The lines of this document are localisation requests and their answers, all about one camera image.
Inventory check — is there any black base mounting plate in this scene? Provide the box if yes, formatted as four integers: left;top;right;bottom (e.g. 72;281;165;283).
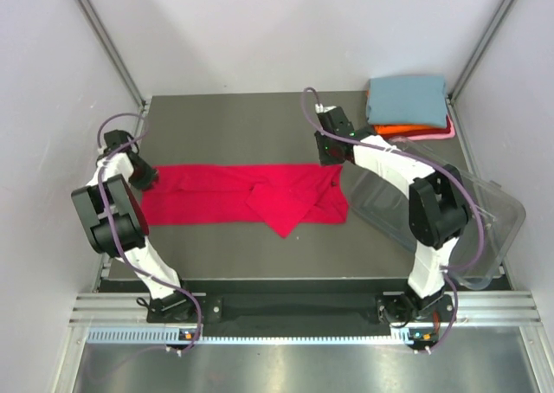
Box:
136;287;448;333

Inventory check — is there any folded dark red t shirt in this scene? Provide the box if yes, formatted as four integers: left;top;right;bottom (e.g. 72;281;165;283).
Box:
375;126;455;141

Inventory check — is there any slotted grey cable duct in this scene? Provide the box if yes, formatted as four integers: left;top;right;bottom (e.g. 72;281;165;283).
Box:
86;326;430;346

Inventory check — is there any folded orange t shirt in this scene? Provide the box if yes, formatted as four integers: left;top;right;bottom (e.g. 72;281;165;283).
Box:
373;125;434;136

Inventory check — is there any clear plastic bin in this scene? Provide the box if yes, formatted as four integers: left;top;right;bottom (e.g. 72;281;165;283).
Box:
349;138;525;291

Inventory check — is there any right aluminium frame post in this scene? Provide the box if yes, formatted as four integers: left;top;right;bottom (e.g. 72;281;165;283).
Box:
448;0;531;104

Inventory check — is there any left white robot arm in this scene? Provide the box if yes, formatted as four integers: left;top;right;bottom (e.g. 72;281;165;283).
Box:
71;130;198;323

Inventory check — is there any folded pink t shirt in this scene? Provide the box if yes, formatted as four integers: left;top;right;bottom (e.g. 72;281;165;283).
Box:
409;114;456;140

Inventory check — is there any folded blue t shirt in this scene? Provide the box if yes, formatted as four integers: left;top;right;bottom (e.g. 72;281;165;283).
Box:
366;74;448;128

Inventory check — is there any aluminium frame post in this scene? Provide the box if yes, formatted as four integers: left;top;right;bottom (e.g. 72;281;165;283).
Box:
448;0;531;104
75;0;146;110

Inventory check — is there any left aluminium frame post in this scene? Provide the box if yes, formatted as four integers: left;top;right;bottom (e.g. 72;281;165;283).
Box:
75;0;146;110

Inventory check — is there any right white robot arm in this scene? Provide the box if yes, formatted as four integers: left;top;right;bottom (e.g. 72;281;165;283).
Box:
314;105;471;320

